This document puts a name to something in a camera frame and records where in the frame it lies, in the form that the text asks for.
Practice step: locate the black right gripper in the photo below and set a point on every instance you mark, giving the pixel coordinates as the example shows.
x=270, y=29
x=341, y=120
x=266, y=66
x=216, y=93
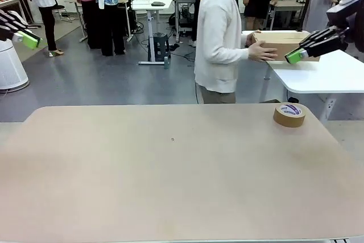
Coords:
x=349, y=26

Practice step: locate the brown cardboard box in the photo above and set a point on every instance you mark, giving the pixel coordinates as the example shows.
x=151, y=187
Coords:
x=284, y=45

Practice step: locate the person's right forearm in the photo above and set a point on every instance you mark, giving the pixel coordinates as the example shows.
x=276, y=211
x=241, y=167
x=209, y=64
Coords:
x=234, y=54

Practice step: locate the person's right hand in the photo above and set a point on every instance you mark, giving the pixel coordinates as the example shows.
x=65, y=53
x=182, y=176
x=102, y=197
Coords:
x=261, y=52

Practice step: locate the person's left hand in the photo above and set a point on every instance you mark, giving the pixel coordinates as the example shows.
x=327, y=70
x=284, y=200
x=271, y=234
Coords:
x=251, y=39

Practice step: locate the wooden shelf table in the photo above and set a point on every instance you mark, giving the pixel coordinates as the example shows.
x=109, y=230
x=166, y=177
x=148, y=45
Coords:
x=14, y=6

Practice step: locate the white side table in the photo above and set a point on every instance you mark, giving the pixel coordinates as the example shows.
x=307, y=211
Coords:
x=318, y=75

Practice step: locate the white ribbed cylinder base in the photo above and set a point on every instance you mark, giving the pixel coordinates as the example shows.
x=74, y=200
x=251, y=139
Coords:
x=10, y=66

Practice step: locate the person in green top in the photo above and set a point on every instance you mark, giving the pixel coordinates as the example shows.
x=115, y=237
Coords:
x=315, y=9

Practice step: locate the person in pink shirt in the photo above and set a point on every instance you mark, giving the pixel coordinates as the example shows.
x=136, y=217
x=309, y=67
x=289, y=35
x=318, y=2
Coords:
x=82, y=4

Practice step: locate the brown packing tape roll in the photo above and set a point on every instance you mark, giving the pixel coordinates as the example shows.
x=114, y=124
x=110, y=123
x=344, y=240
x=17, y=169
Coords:
x=289, y=116

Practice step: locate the person in floral shirt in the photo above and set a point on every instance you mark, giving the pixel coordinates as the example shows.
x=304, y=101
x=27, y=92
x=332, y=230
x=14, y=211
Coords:
x=112, y=21

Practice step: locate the person in white cardigan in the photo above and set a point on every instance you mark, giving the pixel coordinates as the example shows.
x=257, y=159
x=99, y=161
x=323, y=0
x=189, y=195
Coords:
x=219, y=41

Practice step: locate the white standing desk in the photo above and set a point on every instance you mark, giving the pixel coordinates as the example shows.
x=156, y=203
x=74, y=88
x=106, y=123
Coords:
x=150, y=5

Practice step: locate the dark plastic stool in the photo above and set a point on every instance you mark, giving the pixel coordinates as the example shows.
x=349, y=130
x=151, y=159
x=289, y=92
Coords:
x=159, y=46

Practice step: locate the green bottle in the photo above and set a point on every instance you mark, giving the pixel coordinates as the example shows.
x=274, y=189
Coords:
x=166, y=62

